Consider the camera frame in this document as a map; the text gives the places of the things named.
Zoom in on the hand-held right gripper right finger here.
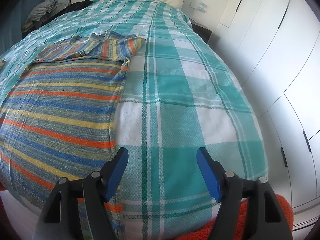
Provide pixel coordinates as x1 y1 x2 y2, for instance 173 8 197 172
196 147 293 240

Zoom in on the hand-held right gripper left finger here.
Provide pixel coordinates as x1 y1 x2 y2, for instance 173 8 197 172
35 147 129 240

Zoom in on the striped knitted sweater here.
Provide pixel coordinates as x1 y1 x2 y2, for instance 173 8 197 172
0 30 147 240

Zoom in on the teal plaid bedspread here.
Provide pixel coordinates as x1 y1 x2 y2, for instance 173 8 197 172
0 0 269 240

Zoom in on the white wardrobe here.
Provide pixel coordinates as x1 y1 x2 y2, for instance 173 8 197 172
216 0 320 230

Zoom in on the dark wooden nightstand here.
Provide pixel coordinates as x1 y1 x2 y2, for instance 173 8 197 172
191 21 213 43

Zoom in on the black garment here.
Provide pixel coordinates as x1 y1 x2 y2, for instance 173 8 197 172
46 0 93 20

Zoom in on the teal curtain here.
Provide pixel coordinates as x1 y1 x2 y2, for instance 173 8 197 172
0 2 28 55

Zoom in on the checkered folded cloth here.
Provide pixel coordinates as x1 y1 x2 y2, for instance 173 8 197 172
25 0 59 23

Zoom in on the white wall socket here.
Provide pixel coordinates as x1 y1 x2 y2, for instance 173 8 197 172
189 2 208 13

